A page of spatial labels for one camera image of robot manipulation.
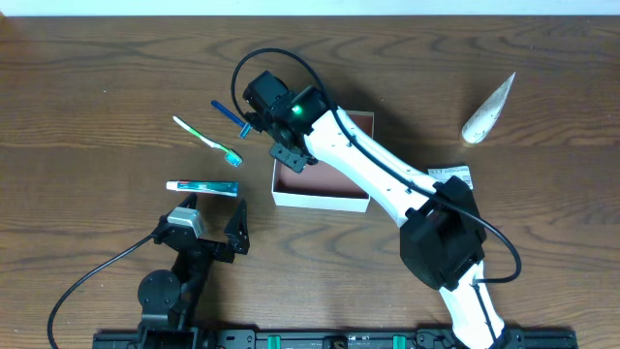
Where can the green white toothbrush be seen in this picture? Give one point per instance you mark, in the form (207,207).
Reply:
(231,157)

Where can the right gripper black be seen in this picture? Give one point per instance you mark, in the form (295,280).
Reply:
(293,155)

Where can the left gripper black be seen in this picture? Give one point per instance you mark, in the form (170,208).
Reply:
(204,243)

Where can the blue disposable razor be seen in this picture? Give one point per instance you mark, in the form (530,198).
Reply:
(245,128)

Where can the green toothpaste tube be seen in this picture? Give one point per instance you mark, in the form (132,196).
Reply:
(223,188)

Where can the green white soap packet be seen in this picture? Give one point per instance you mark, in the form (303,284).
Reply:
(444,174)

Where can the white shampoo tube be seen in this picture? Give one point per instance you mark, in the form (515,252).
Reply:
(479,125)

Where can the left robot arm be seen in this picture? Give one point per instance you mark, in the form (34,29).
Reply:
(169,298)

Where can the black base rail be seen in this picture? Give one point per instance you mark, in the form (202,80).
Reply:
(248,339)

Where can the white box with pink interior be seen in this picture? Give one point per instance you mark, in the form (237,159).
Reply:
(318,186)

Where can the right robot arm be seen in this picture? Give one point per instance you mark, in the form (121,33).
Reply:
(441,233)

